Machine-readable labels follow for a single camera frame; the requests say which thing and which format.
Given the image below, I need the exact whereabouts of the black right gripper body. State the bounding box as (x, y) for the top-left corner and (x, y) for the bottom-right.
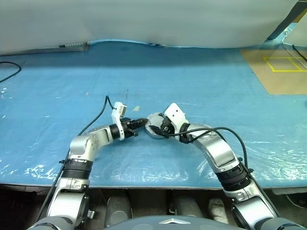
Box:
(160, 121), (177, 138)

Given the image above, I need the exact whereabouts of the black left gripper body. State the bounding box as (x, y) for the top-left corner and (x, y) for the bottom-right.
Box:
(120, 117), (140, 138)

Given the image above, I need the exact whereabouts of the silver round motor housing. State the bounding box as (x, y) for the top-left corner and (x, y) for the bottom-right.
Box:
(145, 111), (173, 139)

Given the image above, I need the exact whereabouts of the blue plastic table cover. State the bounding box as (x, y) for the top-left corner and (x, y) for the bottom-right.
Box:
(0, 38), (307, 190)

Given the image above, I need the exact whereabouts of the dark grey rounded shape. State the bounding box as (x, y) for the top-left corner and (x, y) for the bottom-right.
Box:
(105, 191), (132, 227)
(171, 191), (200, 218)

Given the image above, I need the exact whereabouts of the grey robot torso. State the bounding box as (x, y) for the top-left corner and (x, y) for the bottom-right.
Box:
(102, 215), (209, 230)

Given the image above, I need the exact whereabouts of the white sneaker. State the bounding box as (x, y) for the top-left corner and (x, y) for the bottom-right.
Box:
(207, 197), (227, 223)

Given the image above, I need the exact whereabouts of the grey power strip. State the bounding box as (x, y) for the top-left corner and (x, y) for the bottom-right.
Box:
(24, 41), (90, 52)

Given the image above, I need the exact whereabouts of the white fabric backdrop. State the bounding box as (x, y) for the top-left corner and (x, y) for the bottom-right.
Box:
(0, 0), (307, 55)

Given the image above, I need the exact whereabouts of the brown cardboard sheet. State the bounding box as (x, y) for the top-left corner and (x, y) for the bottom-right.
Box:
(241, 49), (307, 95)

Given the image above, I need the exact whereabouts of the black sneaker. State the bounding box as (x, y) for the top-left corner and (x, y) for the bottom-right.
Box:
(285, 193), (307, 208)

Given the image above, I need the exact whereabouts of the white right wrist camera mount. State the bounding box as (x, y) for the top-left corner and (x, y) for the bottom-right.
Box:
(164, 103), (188, 134)

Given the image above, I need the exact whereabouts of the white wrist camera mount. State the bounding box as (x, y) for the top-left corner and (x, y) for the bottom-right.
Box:
(111, 102), (128, 141)
(164, 103), (188, 134)

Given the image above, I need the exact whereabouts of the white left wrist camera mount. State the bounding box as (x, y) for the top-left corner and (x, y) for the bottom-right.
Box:
(111, 102), (128, 141)

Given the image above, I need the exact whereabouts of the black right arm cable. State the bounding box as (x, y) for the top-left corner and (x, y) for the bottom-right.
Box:
(166, 127), (280, 218)

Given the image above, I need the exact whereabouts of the thin black table cable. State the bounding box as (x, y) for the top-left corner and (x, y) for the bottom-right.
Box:
(0, 61), (22, 83)

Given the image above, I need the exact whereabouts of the grey diagonal frame bar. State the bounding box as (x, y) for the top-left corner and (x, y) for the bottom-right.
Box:
(265, 0), (307, 44)

